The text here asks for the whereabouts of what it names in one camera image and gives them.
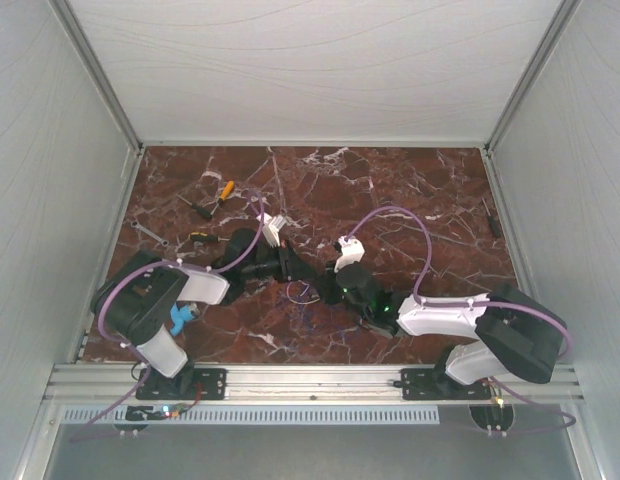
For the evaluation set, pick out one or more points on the silver ratchet wrench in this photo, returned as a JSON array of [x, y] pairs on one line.
[[136, 225]]

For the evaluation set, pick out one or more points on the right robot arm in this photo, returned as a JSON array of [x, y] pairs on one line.
[[510, 332]]

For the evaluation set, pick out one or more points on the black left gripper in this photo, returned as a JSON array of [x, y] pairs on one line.
[[291, 265]]

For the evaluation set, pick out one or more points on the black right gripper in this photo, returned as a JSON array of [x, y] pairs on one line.
[[325, 285]]

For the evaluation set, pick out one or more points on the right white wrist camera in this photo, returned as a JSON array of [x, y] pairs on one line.
[[351, 251]]

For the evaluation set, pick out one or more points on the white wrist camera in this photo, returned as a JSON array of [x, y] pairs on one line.
[[351, 251], [271, 227]]

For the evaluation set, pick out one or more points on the small black screwdriver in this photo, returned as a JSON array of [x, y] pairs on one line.
[[492, 221]]

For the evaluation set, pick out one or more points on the grey slotted cable duct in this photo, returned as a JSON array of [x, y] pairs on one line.
[[313, 415]]

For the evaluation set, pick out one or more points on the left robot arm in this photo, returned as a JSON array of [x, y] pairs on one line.
[[136, 302]]

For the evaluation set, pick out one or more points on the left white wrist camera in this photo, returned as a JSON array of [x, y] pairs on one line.
[[271, 227]]

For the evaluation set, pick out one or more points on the yellow handled flat screwdriver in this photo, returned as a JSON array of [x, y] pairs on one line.
[[228, 189]]

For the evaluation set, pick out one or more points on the yellow black phillips screwdriver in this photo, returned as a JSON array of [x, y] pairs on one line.
[[205, 238]]

